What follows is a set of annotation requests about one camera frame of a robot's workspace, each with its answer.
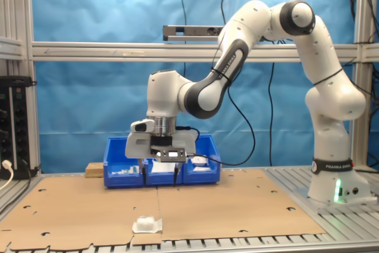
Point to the clear bag gauze packet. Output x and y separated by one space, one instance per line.
146 223

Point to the grey black power strip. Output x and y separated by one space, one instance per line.
192 32

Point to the green syringe packet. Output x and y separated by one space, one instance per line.
134 170
120 172

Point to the white face mask stack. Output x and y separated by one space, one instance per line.
161 167

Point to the printed white gauze packet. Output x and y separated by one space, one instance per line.
199 161

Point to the aluminium frame post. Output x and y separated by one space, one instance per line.
29 13
362 146

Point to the long aluminium frame beam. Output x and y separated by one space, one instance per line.
89 51

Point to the OSB wood board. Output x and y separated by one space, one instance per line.
94 170

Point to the blue plastic bin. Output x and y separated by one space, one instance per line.
161 179
121 180
204 177

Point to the brown cardboard sheet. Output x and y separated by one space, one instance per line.
222 205

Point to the black grey wrist camera box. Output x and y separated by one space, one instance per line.
170 154

